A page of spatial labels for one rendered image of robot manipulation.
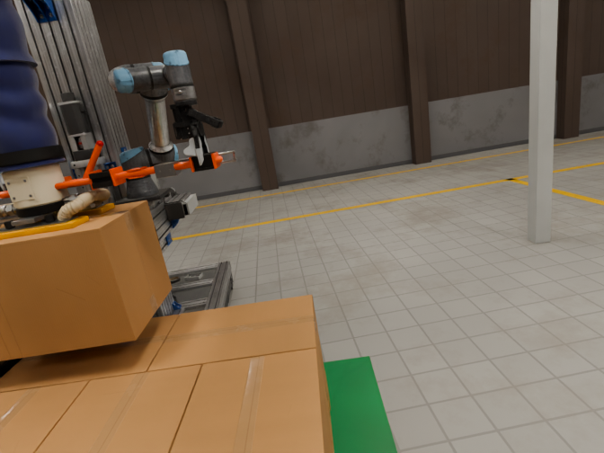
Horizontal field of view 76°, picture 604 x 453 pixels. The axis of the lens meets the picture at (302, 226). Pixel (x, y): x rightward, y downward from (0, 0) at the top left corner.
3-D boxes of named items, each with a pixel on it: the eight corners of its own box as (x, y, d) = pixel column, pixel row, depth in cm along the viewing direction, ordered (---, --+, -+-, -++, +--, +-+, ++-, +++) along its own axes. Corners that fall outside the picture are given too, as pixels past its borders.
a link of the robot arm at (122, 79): (99, 66, 158) (111, 61, 119) (127, 64, 163) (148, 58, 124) (107, 96, 163) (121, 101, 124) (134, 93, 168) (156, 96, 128)
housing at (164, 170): (155, 179, 130) (152, 165, 129) (163, 175, 136) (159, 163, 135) (176, 175, 130) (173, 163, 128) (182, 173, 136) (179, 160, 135)
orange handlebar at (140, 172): (-40, 208, 133) (-43, 198, 132) (22, 190, 162) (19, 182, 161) (221, 164, 129) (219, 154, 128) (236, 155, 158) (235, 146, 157)
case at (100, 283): (-37, 367, 130) (-90, 258, 119) (39, 309, 168) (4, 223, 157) (136, 341, 128) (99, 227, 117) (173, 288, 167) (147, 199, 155)
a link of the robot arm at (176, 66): (182, 54, 128) (189, 48, 121) (190, 88, 131) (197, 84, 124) (158, 56, 125) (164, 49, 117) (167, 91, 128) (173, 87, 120)
